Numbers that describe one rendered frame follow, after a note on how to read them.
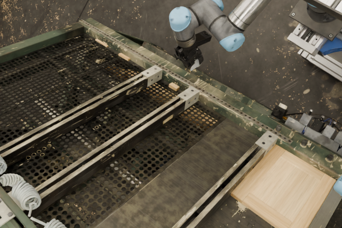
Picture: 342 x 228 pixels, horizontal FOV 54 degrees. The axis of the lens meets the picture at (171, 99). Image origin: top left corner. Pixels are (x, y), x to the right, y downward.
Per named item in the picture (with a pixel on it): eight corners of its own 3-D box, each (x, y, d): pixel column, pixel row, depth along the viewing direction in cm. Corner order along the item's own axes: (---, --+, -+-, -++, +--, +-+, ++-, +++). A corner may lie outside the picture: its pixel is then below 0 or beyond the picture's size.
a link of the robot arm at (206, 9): (230, 21, 120) (205, 37, 120) (212, 0, 124) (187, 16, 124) (231, 7, 113) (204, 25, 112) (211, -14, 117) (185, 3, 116)
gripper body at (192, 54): (175, 60, 138) (169, 44, 128) (190, 46, 140) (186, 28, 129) (189, 70, 135) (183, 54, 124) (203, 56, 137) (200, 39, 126)
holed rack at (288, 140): (292, 141, 166) (293, 140, 166) (290, 144, 164) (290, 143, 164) (82, 20, 243) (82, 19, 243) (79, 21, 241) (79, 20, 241)
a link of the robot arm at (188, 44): (184, 21, 125) (200, 32, 122) (186, 29, 129) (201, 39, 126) (170, 34, 124) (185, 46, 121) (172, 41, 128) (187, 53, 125)
